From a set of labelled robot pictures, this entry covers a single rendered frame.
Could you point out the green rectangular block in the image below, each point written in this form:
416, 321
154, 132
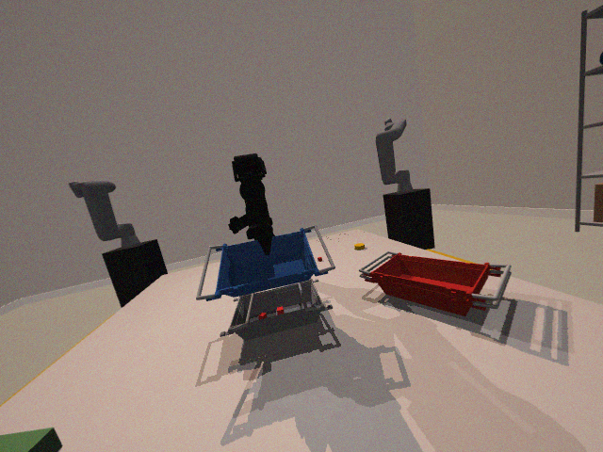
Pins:
38, 440

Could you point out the red plastic tray with grey wire bars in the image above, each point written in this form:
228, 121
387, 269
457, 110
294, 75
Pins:
442, 301

